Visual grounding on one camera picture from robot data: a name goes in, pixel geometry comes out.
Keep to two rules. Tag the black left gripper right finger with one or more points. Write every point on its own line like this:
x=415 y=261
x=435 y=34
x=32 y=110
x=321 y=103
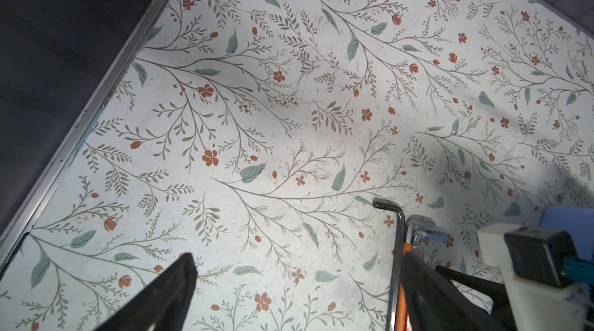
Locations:
x=434 y=303

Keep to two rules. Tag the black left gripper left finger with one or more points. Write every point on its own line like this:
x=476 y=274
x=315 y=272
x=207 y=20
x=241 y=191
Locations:
x=163 y=304

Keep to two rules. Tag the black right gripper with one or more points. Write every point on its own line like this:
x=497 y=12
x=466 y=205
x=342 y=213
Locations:
x=501 y=310

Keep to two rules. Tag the red handled pliers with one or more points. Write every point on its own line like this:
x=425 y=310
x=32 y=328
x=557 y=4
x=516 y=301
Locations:
x=418 y=229

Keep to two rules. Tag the white and blue tool box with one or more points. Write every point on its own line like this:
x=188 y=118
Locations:
x=578 y=222

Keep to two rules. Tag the floral table mat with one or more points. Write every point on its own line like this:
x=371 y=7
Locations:
x=255 y=134

